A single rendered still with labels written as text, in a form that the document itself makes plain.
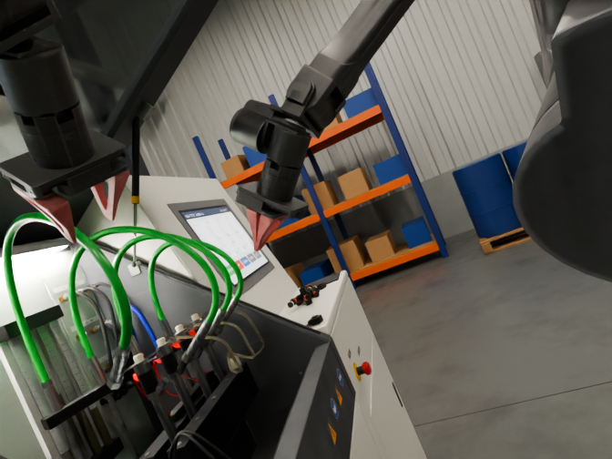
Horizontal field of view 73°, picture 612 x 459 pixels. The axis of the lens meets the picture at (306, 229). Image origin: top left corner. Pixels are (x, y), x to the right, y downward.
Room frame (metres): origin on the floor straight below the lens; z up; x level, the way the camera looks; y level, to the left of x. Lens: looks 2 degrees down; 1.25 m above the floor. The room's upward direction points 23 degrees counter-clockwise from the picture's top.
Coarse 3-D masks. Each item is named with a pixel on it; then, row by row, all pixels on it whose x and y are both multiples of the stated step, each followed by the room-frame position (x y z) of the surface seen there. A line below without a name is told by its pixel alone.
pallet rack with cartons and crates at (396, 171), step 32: (352, 128) 6.44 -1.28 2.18; (256, 160) 6.26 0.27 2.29; (384, 160) 5.73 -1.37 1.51; (320, 192) 6.05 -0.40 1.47; (352, 192) 5.90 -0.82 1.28; (384, 192) 5.63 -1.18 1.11; (416, 192) 5.51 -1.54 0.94; (288, 224) 6.31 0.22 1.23; (416, 224) 5.76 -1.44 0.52; (352, 256) 6.03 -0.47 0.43; (384, 256) 5.92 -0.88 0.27; (416, 256) 5.61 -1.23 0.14; (448, 256) 5.49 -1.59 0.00
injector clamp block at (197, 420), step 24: (216, 384) 0.97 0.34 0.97; (240, 384) 0.95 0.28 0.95; (216, 408) 0.82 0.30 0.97; (240, 408) 0.91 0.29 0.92; (216, 432) 0.79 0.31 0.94; (240, 432) 0.87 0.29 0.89; (144, 456) 0.71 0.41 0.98; (192, 456) 0.69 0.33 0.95; (216, 456) 0.75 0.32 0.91; (240, 456) 0.83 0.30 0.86
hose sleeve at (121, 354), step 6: (120, 348) 0.58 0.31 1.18; (120, 354) 0.59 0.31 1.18; (126, 354) 0.59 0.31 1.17; (114, 360) 0.60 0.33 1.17; (120, 360) 0.59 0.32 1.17; (126, 360) 0.60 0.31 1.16; (114, 366) 0.60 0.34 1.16; (120, 366) 0.60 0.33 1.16; (114, 372) 0.61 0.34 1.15; (120, 372) 0.61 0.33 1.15; (114, 378) 0.62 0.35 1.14; (120, 378) 0.62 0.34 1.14
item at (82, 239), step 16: (16, 224) 0.67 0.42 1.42; (80, 240) 0.57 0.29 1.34; (96, 256) 0.56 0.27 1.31; (112, 272) 0.56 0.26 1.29; (112, 288) 0.56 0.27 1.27; (16, 304) 0.77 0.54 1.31; (128, 304) 0.56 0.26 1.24; (16, 320) 0.77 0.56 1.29; (128, 320) 0.57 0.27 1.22; (128, 336) 0.58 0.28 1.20; (32, 352) 0.78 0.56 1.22; (48, 384) 0.78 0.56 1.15
